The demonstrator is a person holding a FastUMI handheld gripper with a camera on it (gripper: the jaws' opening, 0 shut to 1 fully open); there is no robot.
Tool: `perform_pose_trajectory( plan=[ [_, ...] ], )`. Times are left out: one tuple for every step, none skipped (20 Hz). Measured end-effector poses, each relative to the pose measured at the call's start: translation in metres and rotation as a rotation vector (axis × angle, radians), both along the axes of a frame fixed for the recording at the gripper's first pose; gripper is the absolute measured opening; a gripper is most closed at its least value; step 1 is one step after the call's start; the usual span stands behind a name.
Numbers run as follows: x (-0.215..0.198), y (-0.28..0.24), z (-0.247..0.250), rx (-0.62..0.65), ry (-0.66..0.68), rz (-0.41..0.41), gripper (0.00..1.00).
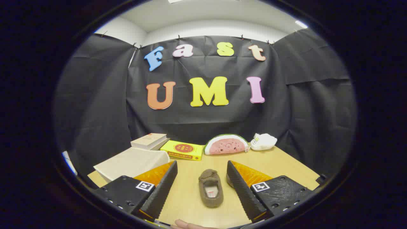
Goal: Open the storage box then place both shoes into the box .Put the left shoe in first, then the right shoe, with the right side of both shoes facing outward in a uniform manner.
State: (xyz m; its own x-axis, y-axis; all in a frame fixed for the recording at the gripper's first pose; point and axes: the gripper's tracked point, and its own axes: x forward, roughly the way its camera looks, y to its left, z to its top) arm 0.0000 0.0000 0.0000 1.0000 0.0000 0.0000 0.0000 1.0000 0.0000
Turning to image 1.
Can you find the white plush toy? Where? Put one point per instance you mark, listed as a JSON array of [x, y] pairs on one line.
[[264, 142]]

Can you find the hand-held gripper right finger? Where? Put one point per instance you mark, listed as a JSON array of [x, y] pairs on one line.
[[243, 194]]

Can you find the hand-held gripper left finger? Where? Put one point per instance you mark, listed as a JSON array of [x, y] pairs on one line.
[[162, 194]]

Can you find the black table clamp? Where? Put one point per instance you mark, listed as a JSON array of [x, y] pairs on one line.
[[321, 179]]

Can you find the watermelon slice plush toy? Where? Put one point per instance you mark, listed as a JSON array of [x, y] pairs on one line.
[[225, 146]]

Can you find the brown fuzzy slipper shoe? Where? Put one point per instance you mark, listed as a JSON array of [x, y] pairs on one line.
[[228, 183], [208, 176]]

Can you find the yellow book with red circle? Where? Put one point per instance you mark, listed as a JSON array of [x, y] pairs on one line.
[[182, 149]]

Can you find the beige fabric storage box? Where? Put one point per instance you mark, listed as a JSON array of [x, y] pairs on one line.
[[133, 162]]

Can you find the ceiling light panel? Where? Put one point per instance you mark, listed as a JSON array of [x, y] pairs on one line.
[[175, 1], [301, 24]]

